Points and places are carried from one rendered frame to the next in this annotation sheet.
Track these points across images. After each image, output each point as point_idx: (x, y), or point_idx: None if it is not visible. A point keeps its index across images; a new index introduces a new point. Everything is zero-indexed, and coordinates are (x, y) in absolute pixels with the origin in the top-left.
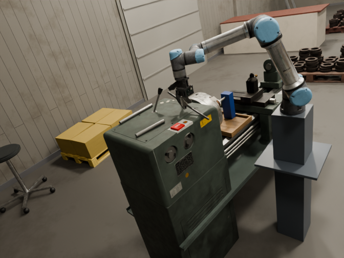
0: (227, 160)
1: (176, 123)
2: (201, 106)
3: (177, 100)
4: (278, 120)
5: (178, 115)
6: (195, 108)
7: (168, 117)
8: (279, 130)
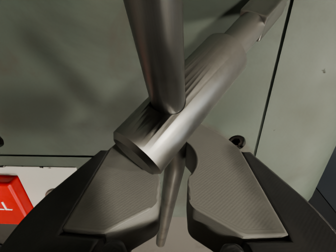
0: None
1: (18, 161)
2: (280, 169)
3: (54, 195)
4: (333, 227)
5: (95, 105)
6: (241, 149)
7: (11, 48)
8: (315, 204)
